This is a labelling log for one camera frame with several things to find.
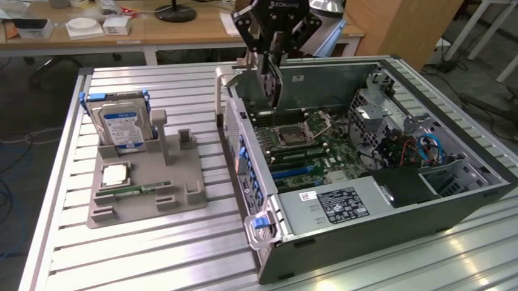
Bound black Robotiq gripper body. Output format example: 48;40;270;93
250;0;311;59

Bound black graphics card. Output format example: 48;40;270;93
242;27;291;109

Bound blue expansion slot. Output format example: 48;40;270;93
271;165;314;180

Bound white papers stack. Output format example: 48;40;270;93
221;12;243;37

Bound black round lamp base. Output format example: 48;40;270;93
155;0;198;23

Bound wooden cabinet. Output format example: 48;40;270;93
343;0;466;70

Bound metal socket cover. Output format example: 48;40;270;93
303;109;337;143

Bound perforated metal drive cage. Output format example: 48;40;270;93
347;87;410;147

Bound small white labelled box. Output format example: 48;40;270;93
102;15;134;36

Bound CPU socket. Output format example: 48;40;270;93
275;124;311;147

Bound white round holder box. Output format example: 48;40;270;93
64;17;106;41

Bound installed black RAM stick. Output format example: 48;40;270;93
269;147;327;160

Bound wooden desk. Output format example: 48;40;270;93
0;0;365;66

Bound green motherboard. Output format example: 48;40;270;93
246;102;373;192

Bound hard disk in blue caddy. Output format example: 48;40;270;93
79;88;151;155

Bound white box with black lid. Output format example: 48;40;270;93
11;18;55;39

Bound silver CPU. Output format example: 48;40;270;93
100;165;128;187

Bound green RAM stick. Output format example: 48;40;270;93
99;181;172;197

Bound grey power supply unit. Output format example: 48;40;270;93
277;176;395;236

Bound metal disk bay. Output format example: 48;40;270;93
418;157;490;198

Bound blue case latch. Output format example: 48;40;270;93
250;212;270;232

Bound grey parts rack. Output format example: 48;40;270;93
86;109;210;230

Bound open black PC case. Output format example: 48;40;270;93
214;59;512;286

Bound white table frame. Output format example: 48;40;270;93
443;0;518;83

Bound red wire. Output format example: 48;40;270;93
398;138;418;166

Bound blue wire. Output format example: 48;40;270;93
417;135;447;166

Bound blue floor cables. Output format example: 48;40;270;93
0;142;34;261

